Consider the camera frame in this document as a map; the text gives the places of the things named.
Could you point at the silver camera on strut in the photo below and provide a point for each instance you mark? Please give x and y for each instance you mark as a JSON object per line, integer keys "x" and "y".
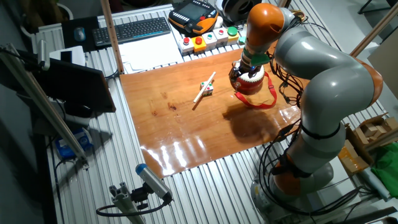
{"x": 43, "y": 54}

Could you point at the small white puzzle cube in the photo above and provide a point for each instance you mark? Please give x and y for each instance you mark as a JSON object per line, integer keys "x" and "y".
{"x": 209, "y": 91}

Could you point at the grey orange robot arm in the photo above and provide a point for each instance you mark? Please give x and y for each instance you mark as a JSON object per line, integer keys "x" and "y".
{"x": 335, "y": 87}

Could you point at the red drum white head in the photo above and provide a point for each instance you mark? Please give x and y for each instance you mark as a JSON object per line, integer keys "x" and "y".
{"x": 252, "y": 87}

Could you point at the small white rounded object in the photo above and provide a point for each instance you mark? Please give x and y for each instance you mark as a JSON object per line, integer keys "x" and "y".
{"x": 219, "y": 22}

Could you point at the yellow box big green button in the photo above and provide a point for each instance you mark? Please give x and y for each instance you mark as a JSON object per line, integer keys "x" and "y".
{"x": 232, "y": 35}

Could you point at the pale wooden drumstick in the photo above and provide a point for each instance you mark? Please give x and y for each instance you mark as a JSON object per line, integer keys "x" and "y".
{"x": 210, "y": 78}

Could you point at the grey cardboard panel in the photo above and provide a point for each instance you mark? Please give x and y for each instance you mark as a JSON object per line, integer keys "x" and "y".
{"x": 385, "y": 68}

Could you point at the grey computer mouse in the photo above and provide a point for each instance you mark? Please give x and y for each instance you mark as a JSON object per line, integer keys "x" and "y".
{"x": 79, "y": 34}

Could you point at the wooden frame post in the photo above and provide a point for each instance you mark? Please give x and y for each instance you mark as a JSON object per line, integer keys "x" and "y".
{"x": 112, "y": 34}
{"x": 373, "y": 31}
{"x": 282, "y": 3}

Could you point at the black mouse pad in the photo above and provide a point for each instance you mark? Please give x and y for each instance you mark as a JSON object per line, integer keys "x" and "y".
{"x": 68, "y": 42}

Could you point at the white box teal button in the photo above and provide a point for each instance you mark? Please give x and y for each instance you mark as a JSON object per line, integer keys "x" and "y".
{"x": 242, "y": 40}

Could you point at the black flat monitor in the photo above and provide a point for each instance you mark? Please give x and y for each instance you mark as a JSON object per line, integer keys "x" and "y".
{"x": 74, "y": 87}

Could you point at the black round spool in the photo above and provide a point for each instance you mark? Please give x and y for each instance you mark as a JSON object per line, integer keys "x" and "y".
{"x": 239, "y": 9}

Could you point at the cardboard box with wood blocks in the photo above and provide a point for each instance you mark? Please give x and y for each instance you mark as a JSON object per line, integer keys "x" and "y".
{"x": 373, "y": 129}

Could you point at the green wrist mount plate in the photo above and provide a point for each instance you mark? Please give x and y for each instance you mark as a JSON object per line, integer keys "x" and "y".
{"x": 258, "y": 59}

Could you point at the blue white package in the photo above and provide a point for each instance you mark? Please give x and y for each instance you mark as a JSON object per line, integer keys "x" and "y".
{"x": 70, "y": 144}

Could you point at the black orange teach pendant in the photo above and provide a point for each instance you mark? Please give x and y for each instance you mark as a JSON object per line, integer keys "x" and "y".
{"x": 192, "y": 12}

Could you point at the white paper sheets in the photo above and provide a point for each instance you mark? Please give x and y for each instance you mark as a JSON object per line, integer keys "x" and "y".
{"x": 149, "y": 53}

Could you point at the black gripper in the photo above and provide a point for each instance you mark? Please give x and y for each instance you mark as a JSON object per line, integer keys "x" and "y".
{"x": 247, "y": 73}

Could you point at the grey rolled sheet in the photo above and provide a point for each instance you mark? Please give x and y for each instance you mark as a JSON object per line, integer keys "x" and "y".
{"x": 374, "y": 183}

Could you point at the white box small red button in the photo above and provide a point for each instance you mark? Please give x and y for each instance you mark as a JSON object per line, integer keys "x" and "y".
{"x": 220, "y": 37}

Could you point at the green cloth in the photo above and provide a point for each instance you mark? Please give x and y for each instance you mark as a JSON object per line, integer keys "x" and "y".
{"x": 387, "y": 171}

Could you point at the golden foil packet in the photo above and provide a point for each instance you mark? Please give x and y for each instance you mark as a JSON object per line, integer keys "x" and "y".
{"x": 299, "y": 14}

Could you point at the silver depth camera blue end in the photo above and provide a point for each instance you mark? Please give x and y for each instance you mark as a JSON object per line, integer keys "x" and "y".
{"x": 152, "y": 180}

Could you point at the black computer keyboard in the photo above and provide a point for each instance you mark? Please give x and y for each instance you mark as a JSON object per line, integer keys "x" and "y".
{"x": 130, "y": 31}

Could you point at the glossy wood grain mat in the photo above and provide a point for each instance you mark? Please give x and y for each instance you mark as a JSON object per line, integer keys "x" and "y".
{"x": 186, "y": 130}

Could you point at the aluminium frame strut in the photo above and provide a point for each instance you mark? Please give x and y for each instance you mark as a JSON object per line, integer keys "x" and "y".
{"x": 40, "y": 99}

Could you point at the aluminium profile stub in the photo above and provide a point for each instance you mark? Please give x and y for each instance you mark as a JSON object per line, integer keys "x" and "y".
{"x": 124, "y": 202}

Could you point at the open cardboard box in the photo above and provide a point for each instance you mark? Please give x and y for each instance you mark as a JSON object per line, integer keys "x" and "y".
{"x": 351, "y": 158}

